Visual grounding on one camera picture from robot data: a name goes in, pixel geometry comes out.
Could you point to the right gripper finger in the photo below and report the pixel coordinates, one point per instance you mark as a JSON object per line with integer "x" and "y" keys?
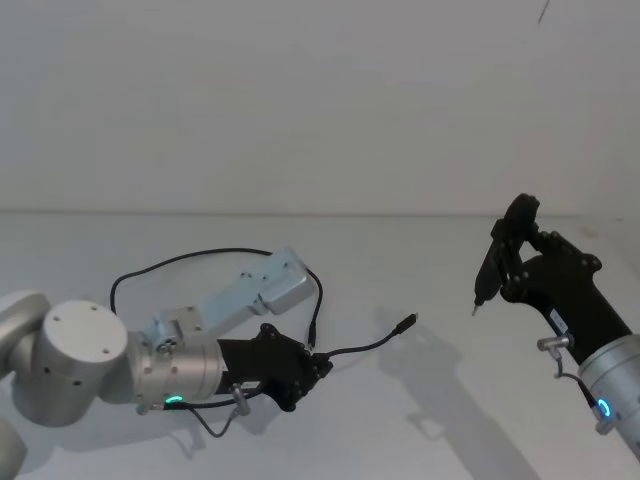
{"x": 506, "y": 255}
{"x": 565, "y": 252}

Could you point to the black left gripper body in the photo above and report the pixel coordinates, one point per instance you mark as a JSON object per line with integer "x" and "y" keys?
{"x": 250, "y": 357}

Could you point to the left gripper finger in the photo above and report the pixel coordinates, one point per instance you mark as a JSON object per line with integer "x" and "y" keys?
{"x": 300, "y": 392}
{"x": 295, "y": 342}

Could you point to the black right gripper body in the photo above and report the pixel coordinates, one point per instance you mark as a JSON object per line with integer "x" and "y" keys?
{"x": 570, "y": 300}

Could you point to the black pen-shaped tool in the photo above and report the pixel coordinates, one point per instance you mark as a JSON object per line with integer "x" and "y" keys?
{"x": 487, "y": 285}

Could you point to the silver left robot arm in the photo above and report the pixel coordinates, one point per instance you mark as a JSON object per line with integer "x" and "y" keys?
{"x": 85, "y": 350}

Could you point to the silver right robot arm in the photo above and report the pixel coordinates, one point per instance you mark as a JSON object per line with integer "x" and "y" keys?
{"x": 617, "y": 380}

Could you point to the white table cloth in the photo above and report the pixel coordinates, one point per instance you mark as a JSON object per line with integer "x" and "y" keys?
{"x": 350, "y": 430}

